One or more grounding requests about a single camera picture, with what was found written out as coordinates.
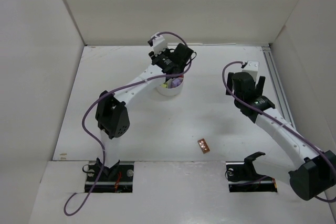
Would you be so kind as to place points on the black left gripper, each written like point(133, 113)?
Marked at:
point(174, 69)

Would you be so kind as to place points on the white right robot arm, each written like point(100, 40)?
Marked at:
point(311, 171)

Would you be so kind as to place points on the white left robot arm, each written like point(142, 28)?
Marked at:
point(112, 107)

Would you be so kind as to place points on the brown lego brick lower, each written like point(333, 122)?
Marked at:
point(203, 145)

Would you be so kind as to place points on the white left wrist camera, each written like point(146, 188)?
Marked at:
point(157, 43)

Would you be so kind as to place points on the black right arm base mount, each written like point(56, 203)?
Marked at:
point(242, 177)

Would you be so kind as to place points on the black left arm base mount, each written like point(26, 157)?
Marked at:
point(115, 179)

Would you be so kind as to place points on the purple lego brick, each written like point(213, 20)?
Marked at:
point(176, 82)

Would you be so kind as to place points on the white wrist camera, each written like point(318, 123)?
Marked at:
point(157, 43)
point(251, 67)

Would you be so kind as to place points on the white round divided container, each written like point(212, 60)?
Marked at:
point(169, 92)

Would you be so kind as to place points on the aluminium rail right side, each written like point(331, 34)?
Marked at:
point(277, 85)

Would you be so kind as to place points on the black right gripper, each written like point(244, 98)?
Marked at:
point(261, 84)

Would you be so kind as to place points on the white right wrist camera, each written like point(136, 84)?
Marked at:
point(251, 67)

